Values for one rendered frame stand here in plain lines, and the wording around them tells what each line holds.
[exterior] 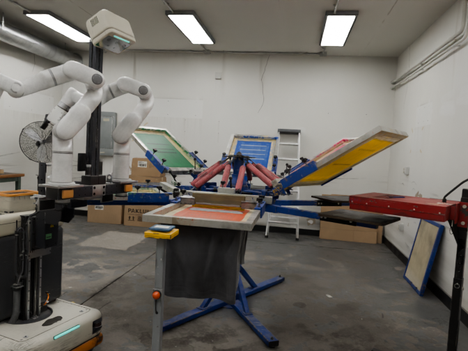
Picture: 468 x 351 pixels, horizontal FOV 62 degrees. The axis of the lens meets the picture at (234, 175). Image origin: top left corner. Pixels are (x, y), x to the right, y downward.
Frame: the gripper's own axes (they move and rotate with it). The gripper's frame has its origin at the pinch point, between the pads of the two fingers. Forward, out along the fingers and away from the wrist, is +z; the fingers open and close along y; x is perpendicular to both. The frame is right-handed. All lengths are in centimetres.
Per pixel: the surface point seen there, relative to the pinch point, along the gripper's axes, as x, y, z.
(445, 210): -78, -202, -83
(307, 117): -437, 27, -221
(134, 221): -404, 178, 80
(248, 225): -25, -126, -16
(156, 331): -16, -117, 51
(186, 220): -19, -97, -1
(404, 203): -85, -181, -77
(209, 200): -72, -77, -17
